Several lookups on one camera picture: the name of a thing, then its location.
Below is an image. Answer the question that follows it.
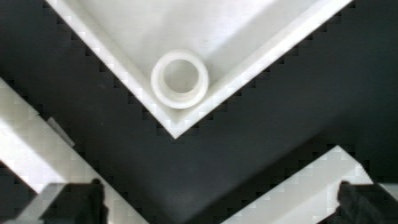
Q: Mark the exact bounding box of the white square tabletop panel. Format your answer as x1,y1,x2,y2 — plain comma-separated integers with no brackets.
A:
44,0,352,137

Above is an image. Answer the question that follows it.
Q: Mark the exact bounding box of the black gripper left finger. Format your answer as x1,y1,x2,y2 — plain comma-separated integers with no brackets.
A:
41,179,108,224

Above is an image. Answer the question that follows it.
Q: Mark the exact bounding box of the white L-shaped obstacle wall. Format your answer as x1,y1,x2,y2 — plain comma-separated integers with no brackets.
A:
0,81,398,224

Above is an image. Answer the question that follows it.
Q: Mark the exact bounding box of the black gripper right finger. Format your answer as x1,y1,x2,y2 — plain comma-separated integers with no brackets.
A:
334,182,398,224

